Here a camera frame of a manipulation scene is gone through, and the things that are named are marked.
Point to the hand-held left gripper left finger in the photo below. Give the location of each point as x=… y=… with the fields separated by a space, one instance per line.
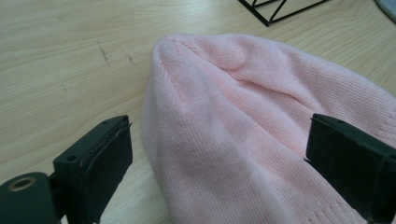
x=102 y=161

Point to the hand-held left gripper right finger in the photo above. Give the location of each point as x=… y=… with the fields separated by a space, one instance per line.
x=348 y=155

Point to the pink knit hat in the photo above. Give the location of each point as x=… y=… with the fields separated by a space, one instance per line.
x=236 y=130

